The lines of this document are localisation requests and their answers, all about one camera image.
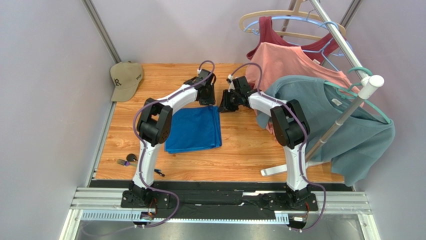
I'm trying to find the blue cloth napkin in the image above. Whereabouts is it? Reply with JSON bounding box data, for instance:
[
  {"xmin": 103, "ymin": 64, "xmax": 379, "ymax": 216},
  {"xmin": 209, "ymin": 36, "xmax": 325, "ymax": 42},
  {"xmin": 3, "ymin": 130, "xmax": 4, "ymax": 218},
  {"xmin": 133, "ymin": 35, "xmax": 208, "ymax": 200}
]
[{"xmin": 164, "ymin": 106, "xmax": 222, "ymax": 154}]

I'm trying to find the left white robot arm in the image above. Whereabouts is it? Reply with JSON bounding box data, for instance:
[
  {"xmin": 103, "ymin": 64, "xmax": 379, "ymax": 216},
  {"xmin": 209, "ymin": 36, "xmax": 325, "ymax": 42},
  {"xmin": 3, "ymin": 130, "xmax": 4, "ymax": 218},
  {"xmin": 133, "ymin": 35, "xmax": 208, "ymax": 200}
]
[{"xmin": 128, "ymin": 83, "xmax": 216, "ymax": 202}]

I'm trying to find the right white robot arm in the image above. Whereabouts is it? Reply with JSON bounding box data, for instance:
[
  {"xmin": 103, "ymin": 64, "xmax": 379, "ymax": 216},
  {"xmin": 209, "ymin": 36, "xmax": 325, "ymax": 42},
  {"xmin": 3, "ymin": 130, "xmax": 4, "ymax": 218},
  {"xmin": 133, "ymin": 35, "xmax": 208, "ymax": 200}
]
[{"xmin": 219, "ymin": 89, "xmax": 311, "ymax": 203}]

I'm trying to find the salmon pink t-shirt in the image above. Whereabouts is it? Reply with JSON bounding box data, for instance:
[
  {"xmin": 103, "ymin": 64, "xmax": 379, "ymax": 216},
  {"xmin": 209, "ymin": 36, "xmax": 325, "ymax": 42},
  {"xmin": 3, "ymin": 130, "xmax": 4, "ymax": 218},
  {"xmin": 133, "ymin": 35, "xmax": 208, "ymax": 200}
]
[{"xmin": 245, "ymin": 42, "xmax": 352, "ymax": 141}]

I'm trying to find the beige baseball cap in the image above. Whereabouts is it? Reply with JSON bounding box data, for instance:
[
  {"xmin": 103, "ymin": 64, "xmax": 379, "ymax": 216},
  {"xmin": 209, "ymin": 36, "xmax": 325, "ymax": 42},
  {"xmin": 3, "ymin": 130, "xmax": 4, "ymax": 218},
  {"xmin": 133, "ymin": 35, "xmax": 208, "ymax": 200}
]
[{"xmin": 110, "ymin": 61, "xmax": 144, "ymax": 102}]

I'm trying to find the black spoon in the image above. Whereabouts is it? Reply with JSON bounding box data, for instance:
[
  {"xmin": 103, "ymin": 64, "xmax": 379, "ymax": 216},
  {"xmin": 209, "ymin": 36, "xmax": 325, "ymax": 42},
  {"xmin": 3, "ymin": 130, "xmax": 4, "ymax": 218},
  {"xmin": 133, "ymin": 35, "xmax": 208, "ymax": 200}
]
[{"xmin": 126, "ymin": 153, "xmax": 139, "ymax": 162}]

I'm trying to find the maroon tank top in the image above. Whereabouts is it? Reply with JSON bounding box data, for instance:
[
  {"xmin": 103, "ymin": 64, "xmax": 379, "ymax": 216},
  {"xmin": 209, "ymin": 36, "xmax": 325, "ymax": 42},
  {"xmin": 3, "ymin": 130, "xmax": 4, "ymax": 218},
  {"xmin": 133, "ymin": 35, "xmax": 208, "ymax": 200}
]
[{"xmin": 246, "ymin": 16, "xmax": 339, "ymax": 63}]

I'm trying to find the black fork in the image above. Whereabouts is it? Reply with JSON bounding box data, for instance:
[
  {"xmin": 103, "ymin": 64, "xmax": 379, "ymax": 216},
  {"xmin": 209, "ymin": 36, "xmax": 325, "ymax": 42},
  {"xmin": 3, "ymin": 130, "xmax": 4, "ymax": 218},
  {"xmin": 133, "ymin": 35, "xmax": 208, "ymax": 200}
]
[{"xmin": 117, "ymin": 159, "xmax": 166, "ymax": 177}]

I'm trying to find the beige wooden hanger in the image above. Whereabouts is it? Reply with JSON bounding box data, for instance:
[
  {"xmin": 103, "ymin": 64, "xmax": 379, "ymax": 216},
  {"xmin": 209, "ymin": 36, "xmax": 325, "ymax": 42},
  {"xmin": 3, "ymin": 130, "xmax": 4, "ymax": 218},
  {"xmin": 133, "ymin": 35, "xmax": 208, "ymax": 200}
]
[{"xmin": 238, "ymin": 0, "xmax": 327, "ymax": 41}]

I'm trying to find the teal green hanger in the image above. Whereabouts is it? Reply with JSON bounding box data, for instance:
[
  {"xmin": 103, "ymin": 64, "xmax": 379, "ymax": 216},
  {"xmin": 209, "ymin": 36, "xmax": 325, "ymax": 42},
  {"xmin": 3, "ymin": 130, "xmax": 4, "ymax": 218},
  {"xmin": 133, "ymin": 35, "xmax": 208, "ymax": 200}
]
[{"xmin": 324, "ymin": 67, "xmax": 391, "ymax": 124}]

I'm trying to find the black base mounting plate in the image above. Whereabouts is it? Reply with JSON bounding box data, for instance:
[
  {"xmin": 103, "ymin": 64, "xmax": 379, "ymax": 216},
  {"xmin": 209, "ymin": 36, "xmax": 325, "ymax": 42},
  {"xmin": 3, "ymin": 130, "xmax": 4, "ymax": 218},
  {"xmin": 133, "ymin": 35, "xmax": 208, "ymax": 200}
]
[{"xmin": 89, "ymin": 179, "xmax": 320, "ymax": 221}]

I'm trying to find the light blue hanger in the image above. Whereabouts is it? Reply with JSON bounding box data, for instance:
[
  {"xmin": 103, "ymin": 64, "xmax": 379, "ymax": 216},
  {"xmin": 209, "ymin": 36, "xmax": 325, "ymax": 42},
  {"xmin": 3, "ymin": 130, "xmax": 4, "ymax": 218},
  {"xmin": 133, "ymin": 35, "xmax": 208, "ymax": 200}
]
[{"xmin": 240, "ymin": 15, "xmax": 345, "ymax": 68}]

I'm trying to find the metal clothes rack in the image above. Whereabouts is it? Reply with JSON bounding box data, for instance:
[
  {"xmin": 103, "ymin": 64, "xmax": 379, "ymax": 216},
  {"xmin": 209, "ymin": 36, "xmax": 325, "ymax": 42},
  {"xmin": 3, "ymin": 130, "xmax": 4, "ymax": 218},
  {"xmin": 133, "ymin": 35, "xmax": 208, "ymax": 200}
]
[{"xmin": 260, "ymin": 0, "xmax": 367, "ymax": 177}]

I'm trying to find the teal t-shirt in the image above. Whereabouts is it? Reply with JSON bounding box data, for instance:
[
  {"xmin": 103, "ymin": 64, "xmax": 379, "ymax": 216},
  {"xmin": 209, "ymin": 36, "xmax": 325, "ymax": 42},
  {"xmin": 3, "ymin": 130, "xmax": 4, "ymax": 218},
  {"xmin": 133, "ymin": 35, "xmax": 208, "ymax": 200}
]
[{"xmin": 264, "ymin": 75, "xmax": 396, "ymax": 187}]

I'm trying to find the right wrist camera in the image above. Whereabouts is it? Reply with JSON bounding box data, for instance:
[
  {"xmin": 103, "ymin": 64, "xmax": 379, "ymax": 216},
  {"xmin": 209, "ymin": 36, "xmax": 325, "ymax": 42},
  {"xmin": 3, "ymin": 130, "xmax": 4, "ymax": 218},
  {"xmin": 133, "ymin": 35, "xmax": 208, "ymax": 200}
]
[{"xmin": 226, "ymin": 74, "xmax": 256, "ymax": 96}]

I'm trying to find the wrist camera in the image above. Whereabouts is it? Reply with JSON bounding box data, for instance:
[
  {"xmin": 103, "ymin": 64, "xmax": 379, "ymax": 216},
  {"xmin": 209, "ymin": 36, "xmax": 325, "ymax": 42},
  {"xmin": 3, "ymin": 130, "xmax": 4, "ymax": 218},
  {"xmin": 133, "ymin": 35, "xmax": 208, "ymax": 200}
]
[
  {"xmin": 183, "ymin": 69, "xmax": 216, "ymax": 89},
  {"xmin": 226, "ymin": 74, "xmax": 256, "ymax": 96}
]

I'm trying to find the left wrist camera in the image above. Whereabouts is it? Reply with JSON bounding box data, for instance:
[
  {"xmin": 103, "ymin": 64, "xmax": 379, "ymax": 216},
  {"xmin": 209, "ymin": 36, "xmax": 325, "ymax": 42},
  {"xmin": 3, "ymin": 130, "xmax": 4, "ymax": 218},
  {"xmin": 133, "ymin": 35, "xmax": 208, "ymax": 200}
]
[{"xmin": 183, "ymin": 69, "xmax": 216, "ymax": 89}]

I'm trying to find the aluminium frame rail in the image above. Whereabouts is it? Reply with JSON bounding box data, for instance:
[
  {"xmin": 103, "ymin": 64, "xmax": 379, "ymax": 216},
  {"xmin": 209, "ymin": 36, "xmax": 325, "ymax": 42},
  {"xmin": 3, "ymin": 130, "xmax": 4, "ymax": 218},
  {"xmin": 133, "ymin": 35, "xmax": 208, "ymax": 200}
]
[{"xmin": 70, "ymin": 187, "xmax": 376, "ymax": 228}]

